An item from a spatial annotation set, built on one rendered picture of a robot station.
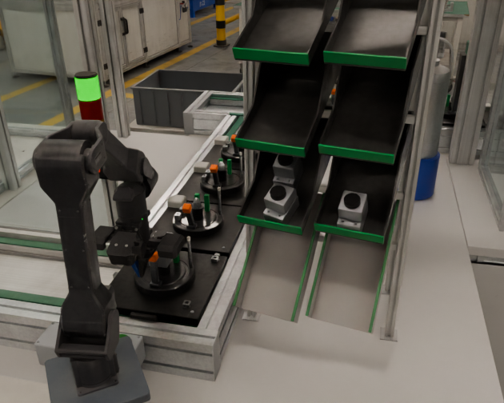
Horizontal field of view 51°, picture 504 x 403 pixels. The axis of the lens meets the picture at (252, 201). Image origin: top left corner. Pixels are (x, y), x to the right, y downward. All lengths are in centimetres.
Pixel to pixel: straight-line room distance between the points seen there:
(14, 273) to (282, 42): 93
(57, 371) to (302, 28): 71
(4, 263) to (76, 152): 85
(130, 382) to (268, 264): 39
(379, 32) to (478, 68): 117
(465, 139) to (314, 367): 124
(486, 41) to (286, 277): 125
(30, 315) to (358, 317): 70
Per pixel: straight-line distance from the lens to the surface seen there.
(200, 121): 236
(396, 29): 96
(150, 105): 321
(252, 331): 128
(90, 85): 124
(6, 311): 131
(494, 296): 180
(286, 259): 113
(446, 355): 129
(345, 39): 94
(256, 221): 102
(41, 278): 146
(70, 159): 74
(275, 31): 96
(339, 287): 112
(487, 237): 175
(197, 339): 112
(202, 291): 122
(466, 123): 215
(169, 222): 149
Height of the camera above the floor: 172
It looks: 29 degrees down
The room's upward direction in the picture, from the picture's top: 1 degrees counter-clockwise
